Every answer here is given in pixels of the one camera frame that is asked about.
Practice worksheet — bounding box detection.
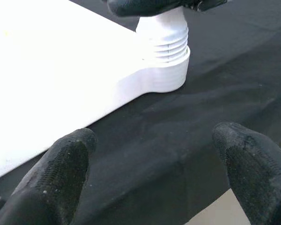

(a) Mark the white plastic table top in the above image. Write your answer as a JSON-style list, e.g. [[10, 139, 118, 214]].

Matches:
[[0, 0, 191, 182]]

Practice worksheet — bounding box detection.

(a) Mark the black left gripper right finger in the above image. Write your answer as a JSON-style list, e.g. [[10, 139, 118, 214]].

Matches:
[[212, 121, 281, 225]]

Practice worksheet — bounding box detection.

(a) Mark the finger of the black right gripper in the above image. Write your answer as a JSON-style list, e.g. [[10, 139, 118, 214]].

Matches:
[[106, 0, 185, 17]]

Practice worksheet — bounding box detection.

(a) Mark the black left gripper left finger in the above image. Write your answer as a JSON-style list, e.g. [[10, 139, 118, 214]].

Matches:
[[0, 127, 98, 225]]

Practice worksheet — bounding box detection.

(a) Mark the white plastic table leg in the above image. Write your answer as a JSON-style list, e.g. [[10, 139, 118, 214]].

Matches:
[[135, 7, 189, 64]]

